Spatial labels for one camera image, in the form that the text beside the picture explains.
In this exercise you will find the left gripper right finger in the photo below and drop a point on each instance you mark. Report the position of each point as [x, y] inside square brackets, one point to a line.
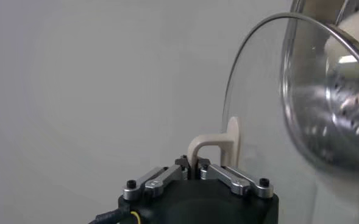
[228, 178]

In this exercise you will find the stainless steel steamer basket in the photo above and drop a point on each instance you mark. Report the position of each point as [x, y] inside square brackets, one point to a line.
[307, 121]

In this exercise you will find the round glass pot lid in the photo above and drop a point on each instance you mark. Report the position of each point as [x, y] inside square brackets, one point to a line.
[258, 106]

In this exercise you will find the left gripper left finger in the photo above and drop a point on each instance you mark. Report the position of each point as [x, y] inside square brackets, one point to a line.
[164, 178]

